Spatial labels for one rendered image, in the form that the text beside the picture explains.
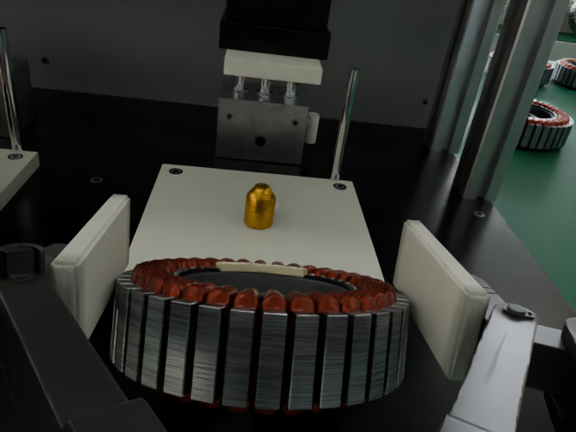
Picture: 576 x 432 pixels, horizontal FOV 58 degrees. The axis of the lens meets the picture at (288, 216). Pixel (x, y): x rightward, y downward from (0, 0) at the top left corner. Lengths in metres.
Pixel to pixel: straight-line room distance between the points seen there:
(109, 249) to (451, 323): 0.11
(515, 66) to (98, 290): 0.34
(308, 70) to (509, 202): 0.27
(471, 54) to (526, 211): 0.15
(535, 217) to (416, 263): 0.33
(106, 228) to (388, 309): 0.10
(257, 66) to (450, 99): 0.26
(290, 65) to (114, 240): 0.18
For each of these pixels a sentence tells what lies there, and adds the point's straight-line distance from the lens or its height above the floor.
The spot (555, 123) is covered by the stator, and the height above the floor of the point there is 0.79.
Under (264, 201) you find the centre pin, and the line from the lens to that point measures 0.33.
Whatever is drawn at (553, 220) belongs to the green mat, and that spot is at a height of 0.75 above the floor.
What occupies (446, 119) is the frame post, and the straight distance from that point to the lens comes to 0.54.
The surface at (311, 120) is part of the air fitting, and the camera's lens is 0.45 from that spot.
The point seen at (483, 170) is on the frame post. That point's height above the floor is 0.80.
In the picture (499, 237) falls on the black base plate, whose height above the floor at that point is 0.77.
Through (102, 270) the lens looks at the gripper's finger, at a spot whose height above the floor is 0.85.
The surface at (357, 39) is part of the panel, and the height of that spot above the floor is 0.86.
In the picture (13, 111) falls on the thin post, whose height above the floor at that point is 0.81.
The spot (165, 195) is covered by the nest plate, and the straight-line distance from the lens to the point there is 0.37.
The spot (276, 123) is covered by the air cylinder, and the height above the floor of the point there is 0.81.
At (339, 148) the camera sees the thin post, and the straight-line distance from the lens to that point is 0.40.
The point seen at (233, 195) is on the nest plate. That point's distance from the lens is 0.37.
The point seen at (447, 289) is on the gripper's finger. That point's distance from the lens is 0.17.
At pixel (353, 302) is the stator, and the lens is 0.17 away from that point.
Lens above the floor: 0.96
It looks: 30 degrees down
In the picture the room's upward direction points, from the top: 8 degrees clockwise
